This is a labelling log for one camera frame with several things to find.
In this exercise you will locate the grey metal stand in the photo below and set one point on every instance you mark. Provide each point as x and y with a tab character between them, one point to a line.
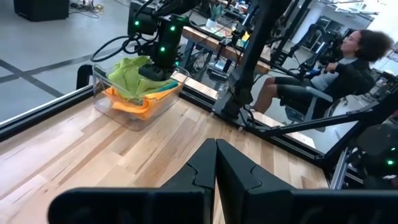
340	169

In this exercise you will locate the person's leg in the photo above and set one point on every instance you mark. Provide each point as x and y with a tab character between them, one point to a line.
273	90

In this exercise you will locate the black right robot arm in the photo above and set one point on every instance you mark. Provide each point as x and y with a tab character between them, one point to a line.
248	62

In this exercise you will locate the person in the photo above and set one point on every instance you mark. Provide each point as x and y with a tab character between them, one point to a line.
351	74

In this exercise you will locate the clear plastic bin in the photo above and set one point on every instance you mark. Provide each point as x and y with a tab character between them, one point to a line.
136	119

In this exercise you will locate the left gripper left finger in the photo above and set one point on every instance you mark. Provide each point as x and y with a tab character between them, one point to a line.
199	174

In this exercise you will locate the plant in white pot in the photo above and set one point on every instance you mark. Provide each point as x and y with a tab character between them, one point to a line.
214	17

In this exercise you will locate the black floor box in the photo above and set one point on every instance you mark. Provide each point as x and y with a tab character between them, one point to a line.
40	9

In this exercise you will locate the wooden background table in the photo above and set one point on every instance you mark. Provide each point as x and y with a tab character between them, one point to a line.
214	45

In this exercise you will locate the black neighbouring robot arm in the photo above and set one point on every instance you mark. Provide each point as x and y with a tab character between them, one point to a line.
376	149

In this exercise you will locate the green microfiber towel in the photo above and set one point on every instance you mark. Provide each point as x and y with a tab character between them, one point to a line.
127	76

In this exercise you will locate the black metal table frame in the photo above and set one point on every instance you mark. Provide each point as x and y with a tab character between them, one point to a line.
31	119

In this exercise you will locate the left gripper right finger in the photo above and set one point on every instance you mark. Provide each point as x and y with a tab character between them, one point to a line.
245	180

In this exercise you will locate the black background robot arm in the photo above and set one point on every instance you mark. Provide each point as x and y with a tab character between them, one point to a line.
317	46

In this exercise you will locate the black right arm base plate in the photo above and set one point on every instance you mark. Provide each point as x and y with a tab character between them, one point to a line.
231	109

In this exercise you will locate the grey office chair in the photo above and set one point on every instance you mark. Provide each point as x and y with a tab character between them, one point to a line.
314	102

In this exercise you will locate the orange microfiber towel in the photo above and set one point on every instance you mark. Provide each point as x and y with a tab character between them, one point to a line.
146	107

